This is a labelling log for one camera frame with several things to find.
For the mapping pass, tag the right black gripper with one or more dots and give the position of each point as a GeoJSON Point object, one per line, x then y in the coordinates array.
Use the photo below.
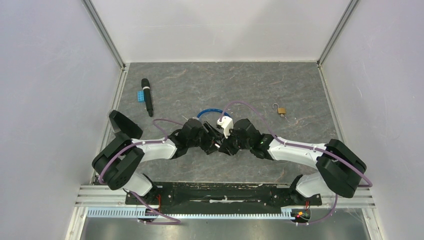
{"type": "Point", "coordinates": [226, 146]}

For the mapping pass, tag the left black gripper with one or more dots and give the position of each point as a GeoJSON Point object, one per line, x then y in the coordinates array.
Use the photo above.
{"type": "Point", "coordinates": [213, 135]}

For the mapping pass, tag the blue cable lock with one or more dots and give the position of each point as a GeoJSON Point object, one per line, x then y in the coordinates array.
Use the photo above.
{"type": "Point", "coordinates": [209, 110]}

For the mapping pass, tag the brass padlock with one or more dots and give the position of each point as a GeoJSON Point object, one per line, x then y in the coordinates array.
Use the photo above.
{"type": "Point", "coordinates": [280, 110]}

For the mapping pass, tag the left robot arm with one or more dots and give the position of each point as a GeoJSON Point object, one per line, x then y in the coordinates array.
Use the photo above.
{"type": "Point", "coordinates": [117, 163]}

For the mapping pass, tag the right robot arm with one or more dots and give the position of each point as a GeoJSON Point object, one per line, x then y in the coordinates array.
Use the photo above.
{"type": "Point", "coordinates": [339, 170]}

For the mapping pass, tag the blue toy brick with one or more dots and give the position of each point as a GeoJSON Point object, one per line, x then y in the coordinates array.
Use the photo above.
{"type": "Point", "coordinates": [140, 97]}

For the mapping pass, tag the black microphone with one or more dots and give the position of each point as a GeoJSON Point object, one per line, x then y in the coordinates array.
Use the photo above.
{"type": "Point", "coordinates": [146, 88]}

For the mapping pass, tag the black wedge cover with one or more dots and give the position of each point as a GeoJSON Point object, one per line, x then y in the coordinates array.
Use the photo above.
{"type": "Point", "coordinates": [122, 124]}

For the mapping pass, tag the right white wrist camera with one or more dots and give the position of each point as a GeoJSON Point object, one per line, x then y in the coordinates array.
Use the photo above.
{"type": "Point", "coordinates": [227, 124]}

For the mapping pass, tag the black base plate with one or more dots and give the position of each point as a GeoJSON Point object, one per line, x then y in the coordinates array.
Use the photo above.
{"type": "Point", "coordinates": [226, 198]}

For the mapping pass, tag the slotted cable duct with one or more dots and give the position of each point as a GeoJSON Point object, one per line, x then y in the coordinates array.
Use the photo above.
{"type": "Point", "coordinates": [140, 212]}

